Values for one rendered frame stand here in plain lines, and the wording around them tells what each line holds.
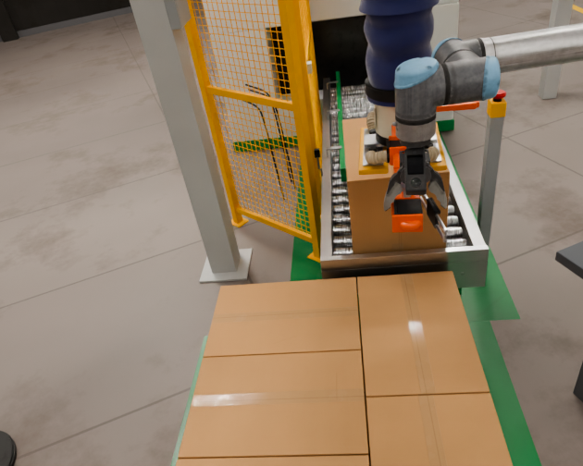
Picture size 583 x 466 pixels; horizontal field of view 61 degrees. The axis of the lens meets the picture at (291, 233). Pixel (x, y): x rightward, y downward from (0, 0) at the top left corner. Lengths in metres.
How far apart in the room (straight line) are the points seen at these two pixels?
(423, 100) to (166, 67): 1.65
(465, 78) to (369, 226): 1.11
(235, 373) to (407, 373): 0.61
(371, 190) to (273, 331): 0.68
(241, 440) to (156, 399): 0.99
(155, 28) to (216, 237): 1.19
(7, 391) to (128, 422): 0.76
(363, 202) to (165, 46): 1.18
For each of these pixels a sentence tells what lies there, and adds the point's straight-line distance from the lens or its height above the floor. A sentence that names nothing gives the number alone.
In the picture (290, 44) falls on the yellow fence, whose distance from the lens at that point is 2.51.
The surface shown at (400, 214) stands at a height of 1.26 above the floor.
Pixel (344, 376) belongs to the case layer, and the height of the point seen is 0.54.
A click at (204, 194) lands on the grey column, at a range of 2.83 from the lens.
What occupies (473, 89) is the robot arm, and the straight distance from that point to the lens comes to 1.16.
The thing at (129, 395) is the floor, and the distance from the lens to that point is 2.72.
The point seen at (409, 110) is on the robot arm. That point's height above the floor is 1.52.
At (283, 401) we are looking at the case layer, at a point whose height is 0.54.
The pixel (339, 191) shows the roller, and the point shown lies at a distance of 2.73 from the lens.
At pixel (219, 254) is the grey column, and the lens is 3.07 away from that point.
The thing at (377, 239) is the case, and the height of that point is 0.65.
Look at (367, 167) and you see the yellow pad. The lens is 1.73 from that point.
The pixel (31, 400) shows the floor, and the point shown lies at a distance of 2.97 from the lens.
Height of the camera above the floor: 1.97
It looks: 36 degrees down
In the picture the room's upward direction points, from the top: 10 degrees counter-clockwise
